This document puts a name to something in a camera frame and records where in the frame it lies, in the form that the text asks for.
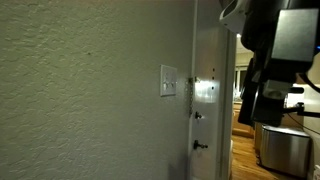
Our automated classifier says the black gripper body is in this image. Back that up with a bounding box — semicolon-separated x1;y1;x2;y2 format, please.
238;0;320;126

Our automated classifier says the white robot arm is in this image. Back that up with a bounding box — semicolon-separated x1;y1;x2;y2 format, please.
220;0;320;127

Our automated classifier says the white door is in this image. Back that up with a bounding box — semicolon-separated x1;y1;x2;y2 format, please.
188;0;236;180

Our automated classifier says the stainless steel trash can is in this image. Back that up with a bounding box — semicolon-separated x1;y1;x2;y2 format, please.
259;125;311;179

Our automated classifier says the dark deadbolt knob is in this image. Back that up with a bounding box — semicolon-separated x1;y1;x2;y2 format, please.
195;111;203;120

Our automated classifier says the brass door chain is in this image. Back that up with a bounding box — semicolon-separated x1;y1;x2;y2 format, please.
185;76;201;118

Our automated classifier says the white double light switch plate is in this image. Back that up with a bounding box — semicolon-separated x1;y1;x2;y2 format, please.
160;65;177;96

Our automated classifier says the dark door lever handle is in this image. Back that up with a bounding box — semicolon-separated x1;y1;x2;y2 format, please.
193;140;208;150

